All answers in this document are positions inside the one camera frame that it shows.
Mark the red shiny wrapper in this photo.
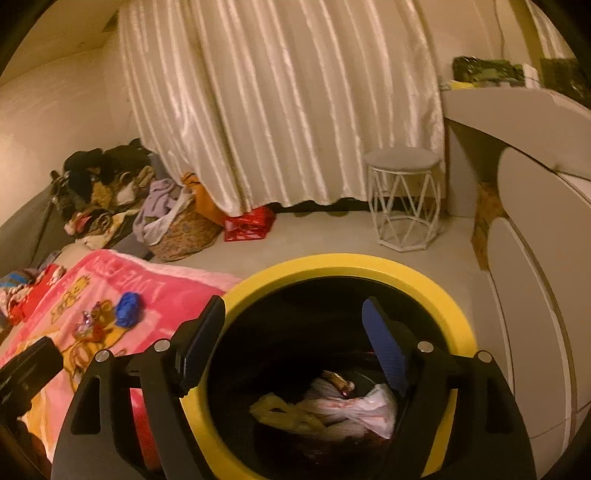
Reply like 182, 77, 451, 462
73, 300, 115, 342

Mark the blue wrapper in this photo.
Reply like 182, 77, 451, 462
115, 292, 142, 329

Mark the white plastic trash bag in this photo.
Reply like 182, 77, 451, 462
297, 379, 397, 443

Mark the yellow rimmed trash bin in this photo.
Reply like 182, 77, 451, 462
181, 253, 477, 479

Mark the red patterned cloth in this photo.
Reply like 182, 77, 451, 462
1, 264, 66, 326

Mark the pink football bear blanket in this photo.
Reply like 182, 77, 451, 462
1, 250, 238, 457

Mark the pile of dark clothes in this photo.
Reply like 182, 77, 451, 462
50, 139, 157, 250

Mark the patterned laundry basket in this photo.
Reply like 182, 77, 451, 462
148, 200, 222, 262

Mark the lilac garment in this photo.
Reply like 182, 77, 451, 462
132, 178, 192, 246

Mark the orange cloth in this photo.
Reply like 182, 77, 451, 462
181, 172, 226, 227

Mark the red plastic bag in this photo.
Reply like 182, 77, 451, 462
224, 206, 276, 242

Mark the white vanity dresser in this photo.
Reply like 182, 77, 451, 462
442, 88, 590, 474

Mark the dark cosmetic bag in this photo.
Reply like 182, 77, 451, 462
452, 56, 525, 87

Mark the black storage box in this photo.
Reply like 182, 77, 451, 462
540, 58, 591, 108

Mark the cream satin curtain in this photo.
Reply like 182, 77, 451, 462
118, 1, 444, 216

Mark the white wire frame stool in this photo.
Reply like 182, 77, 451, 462
365, 145, 442, 253

